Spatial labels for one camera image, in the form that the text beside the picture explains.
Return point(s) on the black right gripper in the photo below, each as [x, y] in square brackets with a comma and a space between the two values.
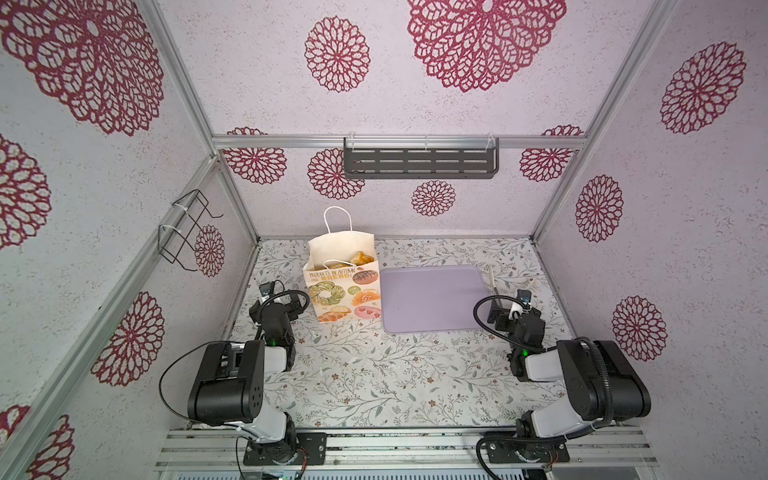
[504, 318]

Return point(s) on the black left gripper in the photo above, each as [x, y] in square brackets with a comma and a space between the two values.
[292, 307]

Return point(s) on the printed white paper bag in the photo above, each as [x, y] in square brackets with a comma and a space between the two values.
[347, 293]

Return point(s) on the round crusty yellow bread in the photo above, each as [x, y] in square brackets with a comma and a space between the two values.
[337, 264]

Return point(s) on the knotted golden bun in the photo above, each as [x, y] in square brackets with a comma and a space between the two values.
[360, 258]

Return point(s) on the cream bread tongs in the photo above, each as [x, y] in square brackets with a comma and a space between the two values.
[500, 308]

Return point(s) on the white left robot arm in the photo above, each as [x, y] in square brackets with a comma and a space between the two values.
[229, 388]

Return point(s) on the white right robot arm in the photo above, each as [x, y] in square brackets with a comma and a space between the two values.
[601, 387]

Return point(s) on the lilac plastic tray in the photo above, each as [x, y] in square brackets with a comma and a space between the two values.
[431, 299]

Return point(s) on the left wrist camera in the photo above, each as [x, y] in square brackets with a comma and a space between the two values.
[270, 289]

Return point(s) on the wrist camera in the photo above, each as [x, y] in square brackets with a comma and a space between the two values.
[270, 289]
[521, 304]

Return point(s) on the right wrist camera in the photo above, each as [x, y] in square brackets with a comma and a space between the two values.
[521, 304]

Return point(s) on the black wire wall rack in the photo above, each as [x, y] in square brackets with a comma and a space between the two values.
[192, 242]

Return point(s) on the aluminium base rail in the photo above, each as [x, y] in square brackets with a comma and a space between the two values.
[405, 453]

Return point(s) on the grey wall shelf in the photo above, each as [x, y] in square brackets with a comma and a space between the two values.
[424, 163]

